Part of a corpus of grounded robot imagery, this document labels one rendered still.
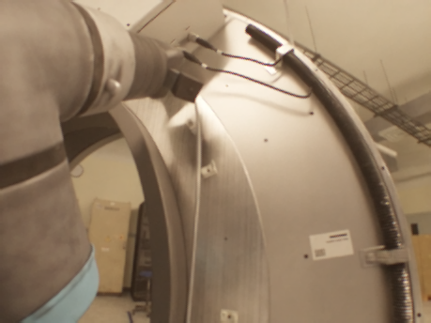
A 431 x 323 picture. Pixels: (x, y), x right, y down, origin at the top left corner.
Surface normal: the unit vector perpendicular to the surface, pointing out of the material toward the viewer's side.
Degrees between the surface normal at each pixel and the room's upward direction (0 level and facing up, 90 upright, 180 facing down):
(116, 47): 90
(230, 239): 90
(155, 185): 90
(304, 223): 90
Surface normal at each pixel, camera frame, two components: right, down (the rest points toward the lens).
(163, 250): -0.25, -0.31
